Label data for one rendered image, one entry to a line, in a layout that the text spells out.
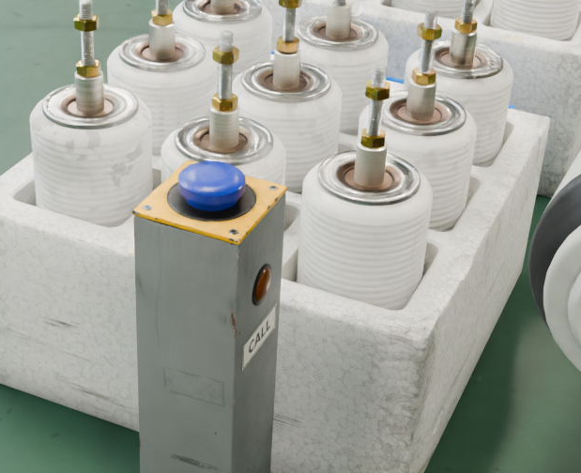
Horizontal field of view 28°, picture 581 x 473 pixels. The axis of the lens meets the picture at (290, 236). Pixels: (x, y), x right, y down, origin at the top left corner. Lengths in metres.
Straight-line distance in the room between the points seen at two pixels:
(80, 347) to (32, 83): 0.66
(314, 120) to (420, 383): 0.25
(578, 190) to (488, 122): 0.44
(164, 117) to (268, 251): 0.32
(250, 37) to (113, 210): 0.25
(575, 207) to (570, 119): 0.71
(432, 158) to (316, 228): 0.13
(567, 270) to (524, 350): 0.53
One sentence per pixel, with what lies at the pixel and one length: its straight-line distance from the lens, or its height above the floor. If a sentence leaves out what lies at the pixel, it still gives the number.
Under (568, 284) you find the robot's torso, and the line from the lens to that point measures 0.62.
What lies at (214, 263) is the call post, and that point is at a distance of 0.69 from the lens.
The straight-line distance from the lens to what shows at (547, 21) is 1.33.
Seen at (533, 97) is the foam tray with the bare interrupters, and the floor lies 0.12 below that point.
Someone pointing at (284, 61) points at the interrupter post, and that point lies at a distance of 0.98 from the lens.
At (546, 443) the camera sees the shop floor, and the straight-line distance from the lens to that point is 1.04.
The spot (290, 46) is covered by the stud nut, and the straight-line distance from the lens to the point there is 0.98.
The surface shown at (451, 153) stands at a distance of 0.94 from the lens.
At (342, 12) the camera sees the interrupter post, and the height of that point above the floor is 0.28.
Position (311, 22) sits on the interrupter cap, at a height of 0.25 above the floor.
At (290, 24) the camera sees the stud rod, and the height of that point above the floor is 0.30.
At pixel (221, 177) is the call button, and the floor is 0.33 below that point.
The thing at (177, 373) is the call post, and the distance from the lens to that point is 0.75.
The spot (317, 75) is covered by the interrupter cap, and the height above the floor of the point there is 0.25.
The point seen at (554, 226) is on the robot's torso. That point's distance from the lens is 0.63.
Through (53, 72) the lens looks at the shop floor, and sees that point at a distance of 1.60.
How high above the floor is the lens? 0.68
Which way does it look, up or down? 33 degrees down
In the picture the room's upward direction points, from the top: 3 degrees clockwise
